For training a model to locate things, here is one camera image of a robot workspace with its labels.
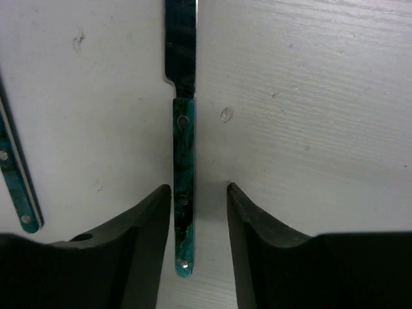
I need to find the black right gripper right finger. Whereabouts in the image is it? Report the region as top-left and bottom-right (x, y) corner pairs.
(227, 183), (411, 308)

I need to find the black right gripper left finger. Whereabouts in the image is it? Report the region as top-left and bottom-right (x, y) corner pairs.
(1, 184), (171, 308)

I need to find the fork with green handle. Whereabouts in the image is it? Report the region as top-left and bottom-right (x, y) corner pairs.
(1, 83), (44, 234)

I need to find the knife with green handle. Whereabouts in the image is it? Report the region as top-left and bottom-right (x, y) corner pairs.
(164, 0), (198, 278)

